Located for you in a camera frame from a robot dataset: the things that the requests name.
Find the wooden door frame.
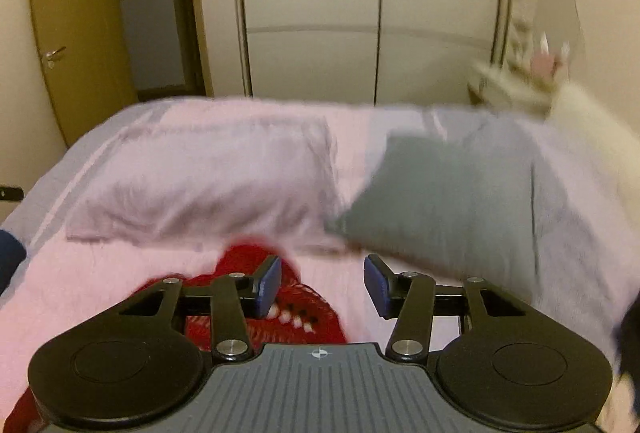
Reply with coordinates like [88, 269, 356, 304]
[167, 0, 216, 98]

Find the pale blue pillow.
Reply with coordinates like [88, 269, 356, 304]
[430, 107, 628, 351]

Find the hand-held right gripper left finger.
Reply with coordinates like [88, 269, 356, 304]
[117, 255, 283, 362]

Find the pale lilac bed sheet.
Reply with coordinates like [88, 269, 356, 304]
[0, 105, 166, 299]

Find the pink fleece blanket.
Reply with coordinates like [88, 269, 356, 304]
[0, 103, 626, 433]

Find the grey pillow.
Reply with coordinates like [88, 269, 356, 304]
[325, 133, 542, 285]

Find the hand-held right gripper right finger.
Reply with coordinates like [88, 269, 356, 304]
[363, 254, 528, 362]

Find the wall mirror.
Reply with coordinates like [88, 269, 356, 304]
[531, 0, 587, 80]

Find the lilac pillow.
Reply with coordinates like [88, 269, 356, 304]
[65, 110, 346, 250]

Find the dark blue cloth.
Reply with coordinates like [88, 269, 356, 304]
[0, 228, 27, 295]

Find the metal door handle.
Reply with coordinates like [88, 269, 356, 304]
[42, 45, 67, 72]

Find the white fluffy cloth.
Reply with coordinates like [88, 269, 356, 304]
[549, 82, 640, 216]

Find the red knitted sweater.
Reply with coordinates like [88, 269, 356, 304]
[5, 238, 349, 433]

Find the cluttered bedside table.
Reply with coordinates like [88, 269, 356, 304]
[466, 15, 563, 114]

